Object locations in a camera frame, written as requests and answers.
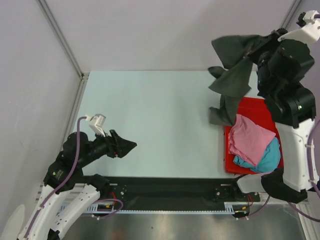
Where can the dark grey t shirt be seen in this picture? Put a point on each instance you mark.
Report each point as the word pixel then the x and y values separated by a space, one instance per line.
pixel 231 79

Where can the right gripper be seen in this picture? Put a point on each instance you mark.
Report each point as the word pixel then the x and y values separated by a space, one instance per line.
pixel 272 40

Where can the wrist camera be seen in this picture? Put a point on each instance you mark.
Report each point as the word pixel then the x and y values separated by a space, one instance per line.
pixel 309 28
pixel 96 123

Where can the left cable duct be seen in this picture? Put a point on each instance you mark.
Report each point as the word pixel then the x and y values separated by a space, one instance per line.
pixel 95 208

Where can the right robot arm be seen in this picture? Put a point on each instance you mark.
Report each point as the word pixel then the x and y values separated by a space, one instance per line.
pixel 282 63

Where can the right aluminium corner post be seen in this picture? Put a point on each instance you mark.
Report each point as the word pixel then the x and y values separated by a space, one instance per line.
pixel 290 13

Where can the right cable duct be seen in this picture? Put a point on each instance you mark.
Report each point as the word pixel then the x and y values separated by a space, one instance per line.
pixel 239 207

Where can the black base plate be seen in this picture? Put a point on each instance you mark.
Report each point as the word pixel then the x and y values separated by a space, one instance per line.
pixel 177 194

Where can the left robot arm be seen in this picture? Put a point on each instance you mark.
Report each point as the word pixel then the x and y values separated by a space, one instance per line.
pixel 48 221

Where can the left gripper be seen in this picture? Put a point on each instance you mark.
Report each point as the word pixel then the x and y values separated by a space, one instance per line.
pixel 119 148

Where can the aluminium corner post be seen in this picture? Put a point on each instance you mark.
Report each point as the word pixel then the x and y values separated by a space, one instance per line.
pixel 48 14
pixel 290 13

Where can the cable duct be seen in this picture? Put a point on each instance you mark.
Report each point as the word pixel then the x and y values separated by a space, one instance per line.
pixel 95 208
pixel 239 207

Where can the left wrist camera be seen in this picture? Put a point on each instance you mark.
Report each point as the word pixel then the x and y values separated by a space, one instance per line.
pixel 96 123

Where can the pink t shirt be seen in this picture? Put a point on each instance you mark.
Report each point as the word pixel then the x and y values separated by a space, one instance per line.
pixel 251 142

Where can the red plastic bin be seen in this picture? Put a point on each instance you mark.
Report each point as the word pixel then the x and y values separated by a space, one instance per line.
pixel 256 110

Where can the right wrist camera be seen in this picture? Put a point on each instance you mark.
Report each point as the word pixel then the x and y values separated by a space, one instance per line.
pixel 309 28

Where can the blue t shirt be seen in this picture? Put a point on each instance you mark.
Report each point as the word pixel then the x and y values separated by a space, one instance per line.
pixel 267 157

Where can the left aluminium corner post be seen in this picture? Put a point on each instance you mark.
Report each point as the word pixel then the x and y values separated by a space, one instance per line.
pixel 48 14

